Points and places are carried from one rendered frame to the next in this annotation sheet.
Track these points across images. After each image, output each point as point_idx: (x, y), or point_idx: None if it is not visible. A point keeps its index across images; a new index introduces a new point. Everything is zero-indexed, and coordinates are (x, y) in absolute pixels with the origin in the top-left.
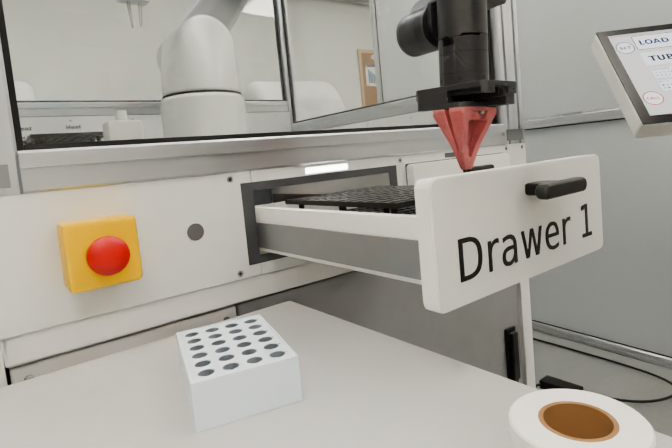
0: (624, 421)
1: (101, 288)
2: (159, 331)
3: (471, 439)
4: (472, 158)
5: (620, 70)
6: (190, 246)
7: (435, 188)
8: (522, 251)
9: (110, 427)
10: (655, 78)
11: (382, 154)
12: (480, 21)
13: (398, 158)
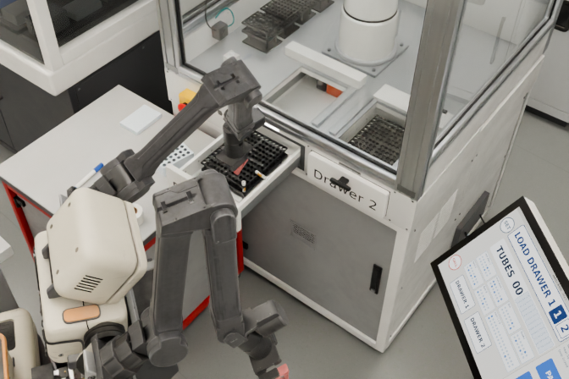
0: None
1: None
2: (212, 129)
3: (147, 205)
4: (236, 173)
5: (478, 231)
6: (218, 115)
7: (166, 167)
8: None
9: None
10: (476, 258)
11: (296, 138)
12: (225, 140)
13: (306, 145)
